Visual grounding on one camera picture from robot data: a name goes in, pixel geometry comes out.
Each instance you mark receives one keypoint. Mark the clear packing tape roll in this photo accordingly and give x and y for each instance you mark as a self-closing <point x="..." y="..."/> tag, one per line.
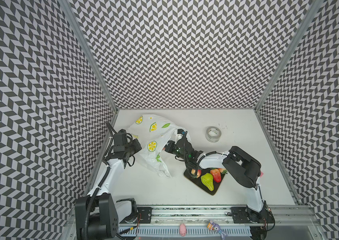
<point x="213" y="134"/>

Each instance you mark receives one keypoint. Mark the aluminium corner post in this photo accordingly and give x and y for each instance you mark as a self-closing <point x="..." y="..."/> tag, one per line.
<point x="69" y="15"/>
<point x="298" y="36"/>

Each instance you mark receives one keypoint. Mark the white lemon-print plastic bag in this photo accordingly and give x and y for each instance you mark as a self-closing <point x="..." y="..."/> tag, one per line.
<point x="153" y="132"/>

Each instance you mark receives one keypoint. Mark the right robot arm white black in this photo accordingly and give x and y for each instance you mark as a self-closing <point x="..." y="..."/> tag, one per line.
<point x="245" y="170"/>

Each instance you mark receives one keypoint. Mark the green fake fruit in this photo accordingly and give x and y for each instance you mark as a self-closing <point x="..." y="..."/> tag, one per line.
<point x="207" y="180"/>

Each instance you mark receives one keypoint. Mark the red fake strawberry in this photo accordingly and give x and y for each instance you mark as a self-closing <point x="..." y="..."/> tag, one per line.
<point x="216" y="175"/>
<point x="222" y="171"/>

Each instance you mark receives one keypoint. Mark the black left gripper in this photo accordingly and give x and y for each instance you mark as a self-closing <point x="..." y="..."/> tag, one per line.
<point x="136" y="143"/>

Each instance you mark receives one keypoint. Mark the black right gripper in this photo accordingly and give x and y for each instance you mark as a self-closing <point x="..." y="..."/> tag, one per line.
<point x="177" y="144"/>

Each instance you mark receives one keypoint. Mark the small red fake fruit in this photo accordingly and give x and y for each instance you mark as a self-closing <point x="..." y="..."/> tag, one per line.
<point x="195" y="173"/>

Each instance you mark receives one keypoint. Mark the pink toy figure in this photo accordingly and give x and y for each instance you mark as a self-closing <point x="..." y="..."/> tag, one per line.
<point x="182" y="230"/>

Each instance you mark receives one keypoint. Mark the aluminium corner post left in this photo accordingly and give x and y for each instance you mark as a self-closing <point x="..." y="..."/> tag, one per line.
<point x="69" y="15"/>

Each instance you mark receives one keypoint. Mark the purple toy figure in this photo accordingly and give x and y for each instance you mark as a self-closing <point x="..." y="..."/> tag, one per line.
<point x="212" y="226"/>

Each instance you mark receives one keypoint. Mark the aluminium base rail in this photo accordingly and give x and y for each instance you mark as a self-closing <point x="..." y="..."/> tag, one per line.
<point x="284" y="215"/>

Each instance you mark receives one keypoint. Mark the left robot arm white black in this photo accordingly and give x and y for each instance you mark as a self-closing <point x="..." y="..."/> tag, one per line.
<point x="97" y="215"/>

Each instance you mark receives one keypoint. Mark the aluminium corner post right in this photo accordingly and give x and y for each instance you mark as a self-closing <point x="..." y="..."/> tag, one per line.
<point x="298" y="36"/>

